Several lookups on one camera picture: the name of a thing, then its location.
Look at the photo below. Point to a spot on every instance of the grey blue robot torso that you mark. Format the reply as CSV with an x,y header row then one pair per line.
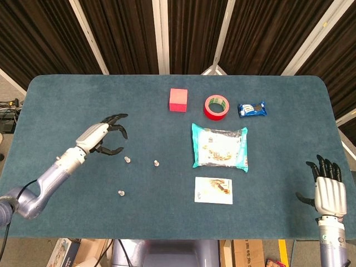
x,y
172,256

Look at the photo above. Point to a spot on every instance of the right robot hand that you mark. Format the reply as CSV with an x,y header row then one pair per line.
x,y
331,194

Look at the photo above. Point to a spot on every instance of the white frame post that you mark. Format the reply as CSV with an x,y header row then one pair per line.
x,y
219,41
346,119
161,36
12,80
308,41
89,36

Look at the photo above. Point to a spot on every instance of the dark brown pleated curtain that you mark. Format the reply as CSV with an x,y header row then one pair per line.
x,y
128,33

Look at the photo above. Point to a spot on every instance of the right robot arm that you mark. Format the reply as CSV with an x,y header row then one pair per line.
x,y
332,244

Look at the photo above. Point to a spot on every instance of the light wooden plank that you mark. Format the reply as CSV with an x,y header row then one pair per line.
x,y
226,254

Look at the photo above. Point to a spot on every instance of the colourful small packet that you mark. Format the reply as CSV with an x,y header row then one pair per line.
x,y
272,263

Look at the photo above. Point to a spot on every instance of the blue cookie packet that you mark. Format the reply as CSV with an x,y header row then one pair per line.
x,y
251,109

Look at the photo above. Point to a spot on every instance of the white printed card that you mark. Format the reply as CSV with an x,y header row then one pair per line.
x,y
212,190

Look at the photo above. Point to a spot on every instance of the teal white snack bag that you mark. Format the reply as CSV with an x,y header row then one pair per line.
x,y
219,146

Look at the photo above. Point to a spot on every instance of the plain brown cardboard box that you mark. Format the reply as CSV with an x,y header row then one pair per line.
x,y
91,250

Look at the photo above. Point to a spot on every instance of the white blue printed box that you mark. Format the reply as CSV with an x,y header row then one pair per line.
x,y
62,254

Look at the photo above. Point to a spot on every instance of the pink red foam cube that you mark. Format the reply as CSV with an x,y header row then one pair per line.
x,y
178,98

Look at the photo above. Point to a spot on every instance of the teal felt table cover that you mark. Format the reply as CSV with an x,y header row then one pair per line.
x,y
69,97

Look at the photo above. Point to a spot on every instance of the brown cardboard box with print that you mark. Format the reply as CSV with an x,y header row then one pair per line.
x,y
247,254

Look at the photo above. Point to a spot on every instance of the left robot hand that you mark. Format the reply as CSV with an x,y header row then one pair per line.
x,y
90,136

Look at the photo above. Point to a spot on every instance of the red tape roll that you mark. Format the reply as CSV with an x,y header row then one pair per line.
x,y
208,112

